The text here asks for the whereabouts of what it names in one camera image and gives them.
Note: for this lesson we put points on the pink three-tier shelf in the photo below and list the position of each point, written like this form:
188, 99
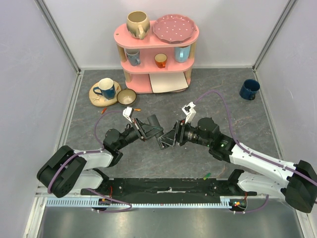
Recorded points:
137, 77

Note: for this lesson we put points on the grey blue mug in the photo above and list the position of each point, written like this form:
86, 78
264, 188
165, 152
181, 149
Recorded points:
133, 56

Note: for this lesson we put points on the brown beige bowl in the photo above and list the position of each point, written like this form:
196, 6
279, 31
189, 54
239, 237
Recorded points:
126, 97

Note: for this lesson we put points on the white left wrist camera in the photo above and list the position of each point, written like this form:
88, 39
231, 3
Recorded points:
127, 113

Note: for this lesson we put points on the white flat board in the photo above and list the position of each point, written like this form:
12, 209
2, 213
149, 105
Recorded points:
168, 82

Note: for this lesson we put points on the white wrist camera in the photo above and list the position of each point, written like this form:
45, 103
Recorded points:
189, 112
127, 113

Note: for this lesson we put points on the green yellow battery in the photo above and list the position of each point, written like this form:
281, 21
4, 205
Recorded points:
207, 176

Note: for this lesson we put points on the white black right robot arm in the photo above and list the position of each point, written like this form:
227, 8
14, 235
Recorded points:
295, 182

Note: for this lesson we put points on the light blue mug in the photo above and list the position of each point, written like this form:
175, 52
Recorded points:
181, 54

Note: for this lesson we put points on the white slotted cable duct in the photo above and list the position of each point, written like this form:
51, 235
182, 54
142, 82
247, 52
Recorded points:
102, 203

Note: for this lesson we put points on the pink dotted plate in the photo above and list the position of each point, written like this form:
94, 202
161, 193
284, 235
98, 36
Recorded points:
174, 28

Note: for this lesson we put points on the beige round coaster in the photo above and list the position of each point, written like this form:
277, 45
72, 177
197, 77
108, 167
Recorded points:
101, 101

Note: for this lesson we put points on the dark blue cup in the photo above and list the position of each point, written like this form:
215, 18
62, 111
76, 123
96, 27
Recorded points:
249, 89

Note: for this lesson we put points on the navy white mug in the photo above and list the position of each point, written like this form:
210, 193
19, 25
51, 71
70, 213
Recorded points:
105, 88

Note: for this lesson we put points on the black remote control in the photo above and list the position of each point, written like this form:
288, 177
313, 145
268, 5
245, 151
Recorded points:
153, 120

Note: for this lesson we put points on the beige ceramic mug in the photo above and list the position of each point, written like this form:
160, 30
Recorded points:
138, 24

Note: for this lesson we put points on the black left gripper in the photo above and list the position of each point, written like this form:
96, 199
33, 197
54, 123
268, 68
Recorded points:
150, 131

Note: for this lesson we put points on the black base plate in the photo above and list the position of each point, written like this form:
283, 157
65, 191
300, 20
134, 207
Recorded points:
170, 190

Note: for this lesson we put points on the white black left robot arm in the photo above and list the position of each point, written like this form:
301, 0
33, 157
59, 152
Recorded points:
69, 169

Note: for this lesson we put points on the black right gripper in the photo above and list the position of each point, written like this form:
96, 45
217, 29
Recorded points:
178, 134

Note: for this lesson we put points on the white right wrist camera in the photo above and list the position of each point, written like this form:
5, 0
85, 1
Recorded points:
189, 112

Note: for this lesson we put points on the small orange cup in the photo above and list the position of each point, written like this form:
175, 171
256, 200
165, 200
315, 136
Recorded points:
160, 60

